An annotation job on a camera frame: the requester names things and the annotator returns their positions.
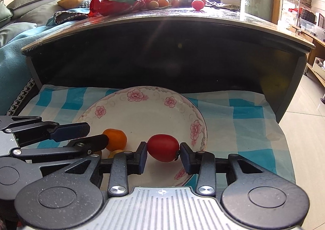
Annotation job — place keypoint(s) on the clear plastic storage box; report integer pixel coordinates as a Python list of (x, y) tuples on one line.
[(311, 28)]

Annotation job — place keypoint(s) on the yellow pillow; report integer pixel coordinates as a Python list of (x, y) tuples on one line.
[(72, 1)]

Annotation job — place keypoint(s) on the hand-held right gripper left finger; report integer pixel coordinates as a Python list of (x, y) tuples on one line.
[(142, 156)]

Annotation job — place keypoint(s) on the grey green leather sofa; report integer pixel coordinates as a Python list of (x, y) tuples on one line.
[(33, 3)]

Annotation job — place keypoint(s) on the small yellow fruit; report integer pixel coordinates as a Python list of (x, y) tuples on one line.
[(114, 154)]

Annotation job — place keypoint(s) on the pink floral white plate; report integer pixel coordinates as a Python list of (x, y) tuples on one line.
[(144, 118)]

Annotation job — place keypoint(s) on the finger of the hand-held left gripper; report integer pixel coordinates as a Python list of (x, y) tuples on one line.
[(97, 143), (72, 131)]

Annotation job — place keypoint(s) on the dark coffee table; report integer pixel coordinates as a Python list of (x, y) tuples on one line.
[(162, 54)]

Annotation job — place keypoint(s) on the dark wicker basket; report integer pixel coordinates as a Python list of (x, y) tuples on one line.
[(308, 14)]

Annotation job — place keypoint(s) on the orange tangerine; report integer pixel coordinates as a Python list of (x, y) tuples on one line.
[(175, 2), (118, 138), (163, 2), (153, 4)]

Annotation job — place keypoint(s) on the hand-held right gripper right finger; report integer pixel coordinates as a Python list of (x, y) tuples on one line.
[(185, 159)]

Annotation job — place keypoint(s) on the wooden side cabinet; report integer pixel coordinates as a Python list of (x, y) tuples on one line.
[(316, 49)]

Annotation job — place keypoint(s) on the teal blanket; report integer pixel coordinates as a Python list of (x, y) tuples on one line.
[(12, 67)]

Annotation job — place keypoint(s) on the blue white checkered cloth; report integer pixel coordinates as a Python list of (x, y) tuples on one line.
[(243, 123)]

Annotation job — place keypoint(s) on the black white patterned cloth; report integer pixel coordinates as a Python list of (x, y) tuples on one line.
[(69, 16)]

